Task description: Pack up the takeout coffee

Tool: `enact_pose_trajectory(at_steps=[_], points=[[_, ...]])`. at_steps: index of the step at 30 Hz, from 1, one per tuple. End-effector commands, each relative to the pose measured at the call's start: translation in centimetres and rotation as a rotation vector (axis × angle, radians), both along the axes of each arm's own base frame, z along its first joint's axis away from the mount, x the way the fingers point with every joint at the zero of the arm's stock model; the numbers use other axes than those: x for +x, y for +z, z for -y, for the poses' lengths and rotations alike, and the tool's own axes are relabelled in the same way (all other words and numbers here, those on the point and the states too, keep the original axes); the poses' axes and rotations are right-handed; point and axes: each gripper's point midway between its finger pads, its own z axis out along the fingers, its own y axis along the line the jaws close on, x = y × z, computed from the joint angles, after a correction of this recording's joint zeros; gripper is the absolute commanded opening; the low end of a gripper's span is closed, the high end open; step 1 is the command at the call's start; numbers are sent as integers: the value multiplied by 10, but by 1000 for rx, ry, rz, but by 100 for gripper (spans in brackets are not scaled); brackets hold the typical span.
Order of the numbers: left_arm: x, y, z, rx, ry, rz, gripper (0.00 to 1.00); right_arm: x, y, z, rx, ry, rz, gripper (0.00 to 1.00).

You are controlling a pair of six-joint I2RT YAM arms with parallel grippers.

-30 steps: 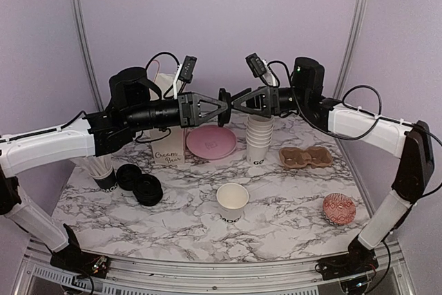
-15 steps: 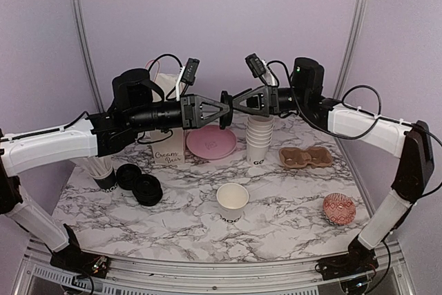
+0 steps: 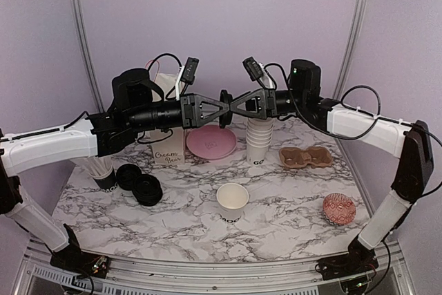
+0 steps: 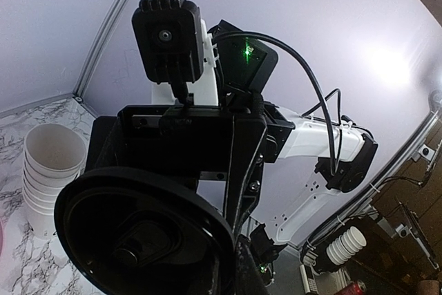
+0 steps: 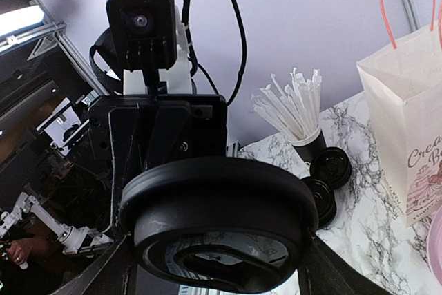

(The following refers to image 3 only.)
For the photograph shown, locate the left aluminium frame post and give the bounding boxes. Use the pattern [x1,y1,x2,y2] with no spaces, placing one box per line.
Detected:
[70,0,104,112]

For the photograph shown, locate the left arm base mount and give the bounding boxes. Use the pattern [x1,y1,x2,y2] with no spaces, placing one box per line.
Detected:
[50,224,111,279]

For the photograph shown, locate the black cup lid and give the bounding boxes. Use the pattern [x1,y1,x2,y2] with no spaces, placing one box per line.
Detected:
[219,89,233,129]

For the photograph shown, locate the white paper coffee cup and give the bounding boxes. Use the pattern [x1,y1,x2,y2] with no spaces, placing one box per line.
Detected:
[216,182,249,225]

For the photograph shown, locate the pink plate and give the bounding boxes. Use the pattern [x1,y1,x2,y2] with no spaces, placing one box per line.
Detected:
[186,125,237,160]

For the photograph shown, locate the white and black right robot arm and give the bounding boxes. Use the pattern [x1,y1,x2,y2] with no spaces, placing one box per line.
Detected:
[230,57,434,273]

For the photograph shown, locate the right aluminium frame post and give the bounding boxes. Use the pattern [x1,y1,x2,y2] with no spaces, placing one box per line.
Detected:
[333,0,368,99]

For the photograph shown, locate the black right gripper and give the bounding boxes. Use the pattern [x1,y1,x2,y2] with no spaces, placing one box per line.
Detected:
[229,88,305,120]

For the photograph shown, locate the stack of black lids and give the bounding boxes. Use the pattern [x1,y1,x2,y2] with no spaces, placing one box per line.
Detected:
[115,163,142,191]
[132,174,163,207]

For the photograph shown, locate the front stack of black lids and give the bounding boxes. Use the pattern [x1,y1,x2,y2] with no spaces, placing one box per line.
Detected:
[132,174,163,207]

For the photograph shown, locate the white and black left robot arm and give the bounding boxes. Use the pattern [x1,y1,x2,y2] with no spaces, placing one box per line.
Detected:
[1,68,230,271]

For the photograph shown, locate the front aluminium rail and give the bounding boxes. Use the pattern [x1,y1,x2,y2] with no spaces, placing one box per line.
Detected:
[12,238,415,294]

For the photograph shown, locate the rear stack of black lids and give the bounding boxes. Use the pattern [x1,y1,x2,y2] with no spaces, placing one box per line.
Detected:
[115,163,142,191]

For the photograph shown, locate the black cup holding straws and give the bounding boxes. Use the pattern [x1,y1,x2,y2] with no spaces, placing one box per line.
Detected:
[93,168,118,193]

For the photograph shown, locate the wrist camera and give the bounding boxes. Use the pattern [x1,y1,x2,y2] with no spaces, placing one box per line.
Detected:
[242,57,275,89]
[175,57,200,101]

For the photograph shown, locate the stack of white paper cups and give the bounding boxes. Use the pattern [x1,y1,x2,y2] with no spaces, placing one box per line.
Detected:
[246,118,274,166]

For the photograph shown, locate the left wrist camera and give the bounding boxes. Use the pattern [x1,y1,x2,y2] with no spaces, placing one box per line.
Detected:
[175,57,200,101]

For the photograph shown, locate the aluminium frame post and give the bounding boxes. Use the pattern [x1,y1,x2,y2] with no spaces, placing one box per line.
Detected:
[70,0,104,112]
[333,0,368,99]

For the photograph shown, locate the brown cardboard cup carrier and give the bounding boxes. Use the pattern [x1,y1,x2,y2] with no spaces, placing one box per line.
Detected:
[279,146,334,169]

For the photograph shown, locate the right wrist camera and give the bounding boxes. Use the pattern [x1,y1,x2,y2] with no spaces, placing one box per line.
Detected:
[242,57,275,89]

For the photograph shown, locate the white paper bag pink handles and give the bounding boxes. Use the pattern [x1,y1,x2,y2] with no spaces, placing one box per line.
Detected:
[146,60,185,166]

